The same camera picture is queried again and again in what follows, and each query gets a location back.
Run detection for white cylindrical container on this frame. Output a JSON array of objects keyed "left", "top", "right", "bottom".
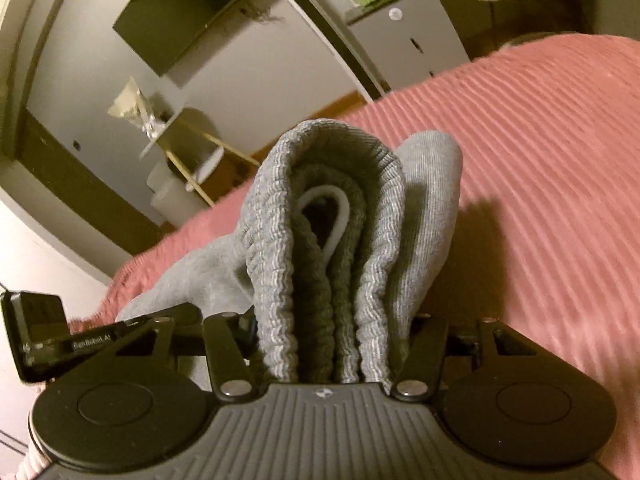
[{"left": 146, "top": 160, "right": 206, "bottom": 228}]

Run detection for grey sweatpants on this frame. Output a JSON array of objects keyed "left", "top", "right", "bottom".
[{"left": 119, "top": 119, "right": 463, "bottom": 387}]

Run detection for grey drawer cabinet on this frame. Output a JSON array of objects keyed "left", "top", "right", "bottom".
[{"left": 345, "top": 0, "right": 470, "bottom": 90}]

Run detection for gold tiered side table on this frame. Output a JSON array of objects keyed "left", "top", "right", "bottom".
[{"left": 107, "top": 78, "right": 260, "bottom": 206}]

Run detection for black wall television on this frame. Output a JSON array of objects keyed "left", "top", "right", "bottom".
[{"left": 113, "top": 0, "right": 238, "bottom": 76}]

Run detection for white drawstring cord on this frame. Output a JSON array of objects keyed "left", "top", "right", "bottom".
[{"left": 297, "top": 184, "right": 353, "bottom": 261}]

